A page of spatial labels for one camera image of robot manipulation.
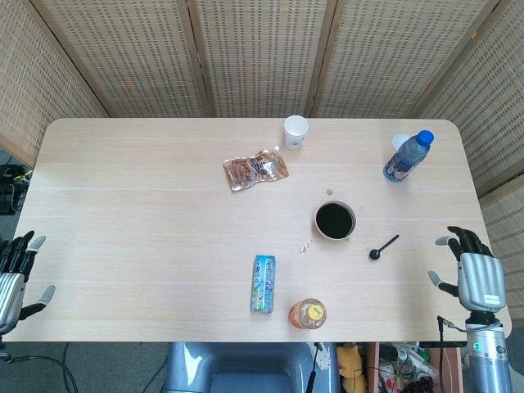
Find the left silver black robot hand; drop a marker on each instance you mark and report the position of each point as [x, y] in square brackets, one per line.
[10, 290]

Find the white bowl of dark liquid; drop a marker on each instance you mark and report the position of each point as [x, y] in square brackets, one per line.
[335, 221]

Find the yellow plush toy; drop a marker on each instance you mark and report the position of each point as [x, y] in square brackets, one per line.
[352, 360]

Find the woven folding screen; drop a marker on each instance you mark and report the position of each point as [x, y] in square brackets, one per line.
[262, 57]

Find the white paper cup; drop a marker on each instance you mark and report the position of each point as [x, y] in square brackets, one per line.
[295, 133]

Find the brown spout pouch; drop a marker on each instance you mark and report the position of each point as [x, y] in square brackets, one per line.
[254, 168]

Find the light blue beverage can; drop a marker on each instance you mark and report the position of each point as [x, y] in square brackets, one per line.
[263, 284]

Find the reddish wooden crate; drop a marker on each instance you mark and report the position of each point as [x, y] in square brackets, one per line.
[372, 368]

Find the white perforated bracket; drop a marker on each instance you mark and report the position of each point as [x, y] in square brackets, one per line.
[323, 356]

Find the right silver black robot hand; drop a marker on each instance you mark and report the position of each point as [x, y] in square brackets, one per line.
[481, 282]

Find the orange drink bottle yellow cap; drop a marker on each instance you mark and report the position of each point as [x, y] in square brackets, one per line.
[307, 315]

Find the blue capped drink bottle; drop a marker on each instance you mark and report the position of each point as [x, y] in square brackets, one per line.
[403, 161]

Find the black plastic spoon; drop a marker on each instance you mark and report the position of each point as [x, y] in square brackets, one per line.
[374, 254]

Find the grey robot torso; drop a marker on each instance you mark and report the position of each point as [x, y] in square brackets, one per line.
[254, 368]

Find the clear plastic lid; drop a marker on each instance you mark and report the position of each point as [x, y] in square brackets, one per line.
[397, 141]

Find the small beige crumbs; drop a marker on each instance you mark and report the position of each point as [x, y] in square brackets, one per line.
[303, 247]

